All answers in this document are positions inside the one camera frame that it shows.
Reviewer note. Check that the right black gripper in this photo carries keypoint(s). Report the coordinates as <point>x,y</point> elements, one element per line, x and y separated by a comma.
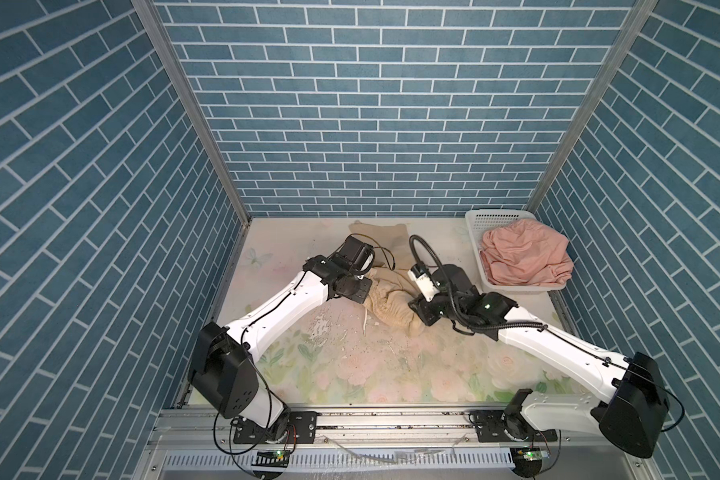
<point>421,309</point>

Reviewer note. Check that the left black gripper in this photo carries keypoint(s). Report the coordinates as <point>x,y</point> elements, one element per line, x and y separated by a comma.
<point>361,295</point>

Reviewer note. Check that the beige shorts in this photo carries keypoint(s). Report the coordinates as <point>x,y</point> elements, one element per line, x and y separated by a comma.
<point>391,289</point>

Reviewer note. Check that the white plastic basket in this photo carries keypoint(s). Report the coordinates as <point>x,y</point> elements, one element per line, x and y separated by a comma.
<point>480,221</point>

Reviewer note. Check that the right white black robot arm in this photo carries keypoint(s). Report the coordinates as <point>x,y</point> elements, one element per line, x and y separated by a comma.
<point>625,402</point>

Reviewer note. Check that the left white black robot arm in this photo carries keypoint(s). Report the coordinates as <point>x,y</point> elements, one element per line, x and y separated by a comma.
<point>223,364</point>

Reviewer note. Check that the pink shorts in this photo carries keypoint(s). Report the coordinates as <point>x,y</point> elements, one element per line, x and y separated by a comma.
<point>526,253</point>

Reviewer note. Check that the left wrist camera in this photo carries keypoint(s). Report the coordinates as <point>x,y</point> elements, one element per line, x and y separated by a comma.
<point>355,255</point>

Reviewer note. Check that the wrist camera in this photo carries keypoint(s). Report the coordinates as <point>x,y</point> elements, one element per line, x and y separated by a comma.
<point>421,277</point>
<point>355,255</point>

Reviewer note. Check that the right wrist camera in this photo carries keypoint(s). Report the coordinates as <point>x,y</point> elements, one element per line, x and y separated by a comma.
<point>421,277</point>

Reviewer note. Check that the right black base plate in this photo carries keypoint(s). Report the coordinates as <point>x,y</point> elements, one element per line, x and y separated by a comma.
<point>491,426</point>

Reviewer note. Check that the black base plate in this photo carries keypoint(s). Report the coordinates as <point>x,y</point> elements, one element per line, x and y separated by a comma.
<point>296,427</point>
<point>491,426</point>

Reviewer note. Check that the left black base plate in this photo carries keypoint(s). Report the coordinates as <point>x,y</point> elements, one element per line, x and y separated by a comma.
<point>296,427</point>

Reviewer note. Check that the aluminium front rail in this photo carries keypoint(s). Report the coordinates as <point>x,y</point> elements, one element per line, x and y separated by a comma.
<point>376,442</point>

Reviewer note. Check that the left aluminium corner post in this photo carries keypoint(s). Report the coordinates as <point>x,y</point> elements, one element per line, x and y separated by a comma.
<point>149,17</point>

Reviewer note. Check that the aluminium corner post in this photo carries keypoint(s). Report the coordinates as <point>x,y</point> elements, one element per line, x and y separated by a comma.
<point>149,17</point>
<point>632,26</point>

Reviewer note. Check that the right aluminium corner post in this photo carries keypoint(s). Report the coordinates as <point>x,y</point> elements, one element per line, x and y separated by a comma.
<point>632,26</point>

